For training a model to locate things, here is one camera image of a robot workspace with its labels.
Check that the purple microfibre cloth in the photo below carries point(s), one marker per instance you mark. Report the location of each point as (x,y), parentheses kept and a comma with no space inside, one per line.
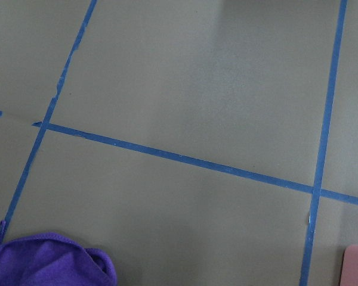
(52,259)

